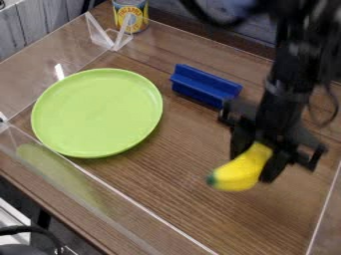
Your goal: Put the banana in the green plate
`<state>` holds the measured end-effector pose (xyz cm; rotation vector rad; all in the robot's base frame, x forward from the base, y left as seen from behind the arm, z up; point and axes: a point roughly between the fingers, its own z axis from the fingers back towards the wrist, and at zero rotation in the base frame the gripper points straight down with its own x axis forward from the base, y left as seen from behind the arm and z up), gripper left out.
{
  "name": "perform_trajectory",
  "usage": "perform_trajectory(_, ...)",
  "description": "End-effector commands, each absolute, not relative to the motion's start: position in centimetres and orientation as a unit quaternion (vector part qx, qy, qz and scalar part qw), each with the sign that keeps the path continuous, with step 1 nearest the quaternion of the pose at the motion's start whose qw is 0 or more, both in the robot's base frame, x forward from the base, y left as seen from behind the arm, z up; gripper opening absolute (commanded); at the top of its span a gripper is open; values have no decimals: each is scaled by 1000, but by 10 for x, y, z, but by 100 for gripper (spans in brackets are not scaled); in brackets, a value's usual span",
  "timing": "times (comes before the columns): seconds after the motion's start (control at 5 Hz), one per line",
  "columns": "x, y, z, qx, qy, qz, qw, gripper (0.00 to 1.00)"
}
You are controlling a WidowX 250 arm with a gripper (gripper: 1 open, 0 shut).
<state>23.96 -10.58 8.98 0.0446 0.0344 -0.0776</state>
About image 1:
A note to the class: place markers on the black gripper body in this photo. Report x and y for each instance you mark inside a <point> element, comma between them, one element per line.
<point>278,127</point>

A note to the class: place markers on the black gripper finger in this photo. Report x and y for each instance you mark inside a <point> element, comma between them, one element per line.
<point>242,139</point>
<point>274,166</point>

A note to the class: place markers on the yellow toy banana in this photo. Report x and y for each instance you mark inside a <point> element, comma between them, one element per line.
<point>238,175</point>

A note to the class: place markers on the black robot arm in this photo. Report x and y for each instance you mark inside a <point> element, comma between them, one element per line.
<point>307,64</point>

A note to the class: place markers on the green plate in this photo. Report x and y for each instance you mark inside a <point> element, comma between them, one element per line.
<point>97,113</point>

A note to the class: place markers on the blue plastic block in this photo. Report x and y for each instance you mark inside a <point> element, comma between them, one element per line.
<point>204,86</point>

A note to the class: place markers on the yellow blue tin can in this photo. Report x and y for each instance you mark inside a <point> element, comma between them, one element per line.
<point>134,9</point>

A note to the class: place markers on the clear acrylic corner bracket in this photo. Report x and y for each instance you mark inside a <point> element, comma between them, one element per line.
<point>113,39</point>

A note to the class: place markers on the clear acrylic tray wall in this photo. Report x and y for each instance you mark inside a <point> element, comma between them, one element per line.
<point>118,224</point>

